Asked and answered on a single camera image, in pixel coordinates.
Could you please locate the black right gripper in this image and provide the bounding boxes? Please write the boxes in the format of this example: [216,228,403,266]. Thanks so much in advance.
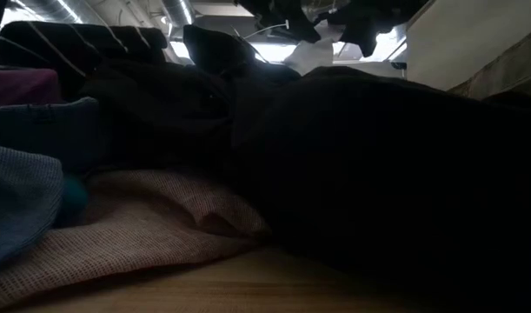
[235,0,427,58]

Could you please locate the white sock with black heel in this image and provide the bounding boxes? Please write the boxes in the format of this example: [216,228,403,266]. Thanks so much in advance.
[284,25,338,76]

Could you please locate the black garment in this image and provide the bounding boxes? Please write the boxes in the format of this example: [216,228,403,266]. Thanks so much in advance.
[77,60,531,313]

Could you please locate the pink shirt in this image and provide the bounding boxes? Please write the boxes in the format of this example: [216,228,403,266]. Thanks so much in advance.
[0,167,273,310]

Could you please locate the black sock with thin stripes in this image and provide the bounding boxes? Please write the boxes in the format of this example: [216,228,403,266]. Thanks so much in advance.
[0,20,169,95]

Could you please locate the teal garment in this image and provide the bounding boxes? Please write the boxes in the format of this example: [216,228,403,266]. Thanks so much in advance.
[58,173,91,227]

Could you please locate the slate blue sock with label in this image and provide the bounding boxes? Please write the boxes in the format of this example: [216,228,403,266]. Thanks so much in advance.
[0,96,102,173]

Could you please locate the purple garment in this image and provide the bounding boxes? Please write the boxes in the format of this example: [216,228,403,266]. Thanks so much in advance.
[0,68,61,109]

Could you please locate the blue-grey knit sock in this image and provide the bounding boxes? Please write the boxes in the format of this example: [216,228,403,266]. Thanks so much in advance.
[0,143,65,269]

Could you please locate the beige fabric storage bin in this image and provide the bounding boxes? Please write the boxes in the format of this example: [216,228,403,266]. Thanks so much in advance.
[405,0,531,103]

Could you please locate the smooth silver ceiling duct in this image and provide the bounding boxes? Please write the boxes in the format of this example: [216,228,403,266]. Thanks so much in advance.
[160,0,196,27]

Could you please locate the large ribbed silver duct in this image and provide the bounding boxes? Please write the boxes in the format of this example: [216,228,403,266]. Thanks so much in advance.
[12,0,83,25]

